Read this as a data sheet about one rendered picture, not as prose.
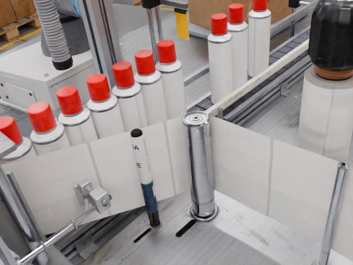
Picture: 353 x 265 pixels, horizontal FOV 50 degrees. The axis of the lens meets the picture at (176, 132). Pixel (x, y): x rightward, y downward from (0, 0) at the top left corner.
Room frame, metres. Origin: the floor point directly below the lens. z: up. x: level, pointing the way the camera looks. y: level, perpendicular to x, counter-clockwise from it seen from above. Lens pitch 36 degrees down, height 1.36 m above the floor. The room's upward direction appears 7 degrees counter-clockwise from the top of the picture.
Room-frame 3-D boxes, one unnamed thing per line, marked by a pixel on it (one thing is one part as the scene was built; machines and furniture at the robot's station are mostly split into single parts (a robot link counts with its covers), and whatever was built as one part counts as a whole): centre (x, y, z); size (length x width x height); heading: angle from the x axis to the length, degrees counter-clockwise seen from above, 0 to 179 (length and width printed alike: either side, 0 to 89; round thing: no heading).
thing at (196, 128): (0.42, -0.03, 0.97); 0.05 x 0.05 x 0.19
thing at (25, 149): (0.45, 0.24, 0.98); 0.05 x 0.05 x 0.20
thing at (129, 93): (0.58, 0.08, 0.98); 0.05 x 0.05 x 0.20
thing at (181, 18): (0.70, -0.04, 1.09); 0.03 x 0.01 x 0.06; 42
